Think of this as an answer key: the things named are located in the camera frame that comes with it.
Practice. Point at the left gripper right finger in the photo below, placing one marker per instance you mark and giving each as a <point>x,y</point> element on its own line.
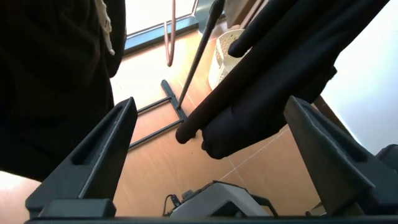
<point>337,186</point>

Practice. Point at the pink clothes hanger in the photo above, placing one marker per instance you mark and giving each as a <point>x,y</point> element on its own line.
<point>169,59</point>

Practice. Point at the white laundry basket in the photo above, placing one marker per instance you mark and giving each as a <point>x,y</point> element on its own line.
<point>222,62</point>

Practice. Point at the black clothes rack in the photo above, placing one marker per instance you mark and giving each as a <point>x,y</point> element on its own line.
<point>199,56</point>

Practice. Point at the black knitted garment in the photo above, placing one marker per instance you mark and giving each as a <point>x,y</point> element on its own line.
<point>46,93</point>

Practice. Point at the window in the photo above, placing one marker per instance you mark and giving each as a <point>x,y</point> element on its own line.
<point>155,15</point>

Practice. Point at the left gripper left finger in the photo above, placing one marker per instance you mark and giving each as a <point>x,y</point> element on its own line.
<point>96,182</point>

